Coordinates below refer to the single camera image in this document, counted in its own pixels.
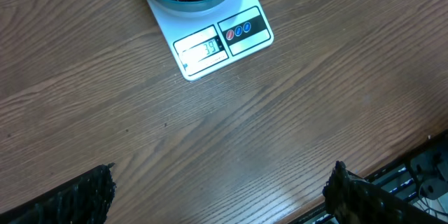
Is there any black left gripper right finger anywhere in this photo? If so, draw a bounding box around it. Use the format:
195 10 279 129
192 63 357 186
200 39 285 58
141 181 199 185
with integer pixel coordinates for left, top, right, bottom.
323 161 444 224

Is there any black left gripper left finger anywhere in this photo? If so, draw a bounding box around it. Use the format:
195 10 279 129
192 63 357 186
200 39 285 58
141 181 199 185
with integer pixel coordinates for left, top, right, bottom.
1 163 116 224

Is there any white kitchen scale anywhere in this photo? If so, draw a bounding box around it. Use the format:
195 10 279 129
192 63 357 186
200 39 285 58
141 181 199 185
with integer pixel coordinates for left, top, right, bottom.
147 0 274 81

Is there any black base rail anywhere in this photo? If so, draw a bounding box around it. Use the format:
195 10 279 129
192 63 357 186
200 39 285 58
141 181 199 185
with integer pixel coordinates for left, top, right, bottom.
294 131 447 223

